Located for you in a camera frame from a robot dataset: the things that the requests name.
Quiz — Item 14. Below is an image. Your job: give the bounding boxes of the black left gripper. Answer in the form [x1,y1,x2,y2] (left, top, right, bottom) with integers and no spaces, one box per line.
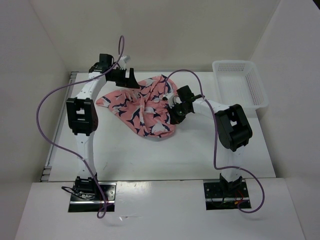
[108,67,140,89]

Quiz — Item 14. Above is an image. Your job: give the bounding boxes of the pink shark print shorts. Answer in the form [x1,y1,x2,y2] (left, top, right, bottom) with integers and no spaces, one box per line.
[95,75,178,138]

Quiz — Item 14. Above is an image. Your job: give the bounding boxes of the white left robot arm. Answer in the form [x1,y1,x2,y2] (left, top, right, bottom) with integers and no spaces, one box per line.
[66,53,139,200]

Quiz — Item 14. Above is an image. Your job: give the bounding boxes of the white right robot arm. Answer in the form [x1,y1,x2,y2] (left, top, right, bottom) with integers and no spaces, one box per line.
[163,85,253,197]

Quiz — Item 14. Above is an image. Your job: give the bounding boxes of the white plastic basket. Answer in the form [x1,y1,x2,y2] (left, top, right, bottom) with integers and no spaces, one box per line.
[212,60,269,110]

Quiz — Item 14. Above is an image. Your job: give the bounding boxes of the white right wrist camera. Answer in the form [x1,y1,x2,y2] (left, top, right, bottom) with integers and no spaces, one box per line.
[162,92,175,105]

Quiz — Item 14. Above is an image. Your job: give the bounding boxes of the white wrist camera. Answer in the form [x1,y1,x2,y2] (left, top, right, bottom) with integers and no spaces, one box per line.
[117,55,131,69]
[162,92,175,105]

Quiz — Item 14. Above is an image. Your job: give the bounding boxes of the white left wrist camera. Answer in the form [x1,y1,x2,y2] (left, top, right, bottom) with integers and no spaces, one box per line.
[117,55,131,69]

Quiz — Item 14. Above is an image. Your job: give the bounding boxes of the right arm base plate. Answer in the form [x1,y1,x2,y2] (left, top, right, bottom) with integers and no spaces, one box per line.
[203,180,251,211]

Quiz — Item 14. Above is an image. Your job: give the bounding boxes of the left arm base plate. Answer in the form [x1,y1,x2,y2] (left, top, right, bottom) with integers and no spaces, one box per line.
[65,182,117,213]

